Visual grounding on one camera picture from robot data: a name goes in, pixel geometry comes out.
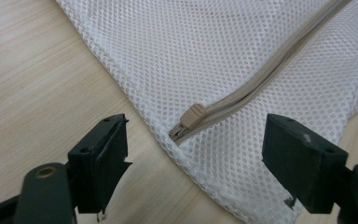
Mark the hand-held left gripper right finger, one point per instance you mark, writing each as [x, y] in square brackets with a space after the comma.
[301, 168]

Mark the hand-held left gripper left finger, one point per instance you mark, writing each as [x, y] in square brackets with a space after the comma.
[96, 161]

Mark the white mesh laundry bag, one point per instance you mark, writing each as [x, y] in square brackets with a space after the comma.
[199, 46]

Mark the beige zipper pull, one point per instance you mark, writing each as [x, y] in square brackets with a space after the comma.
[192, 116]

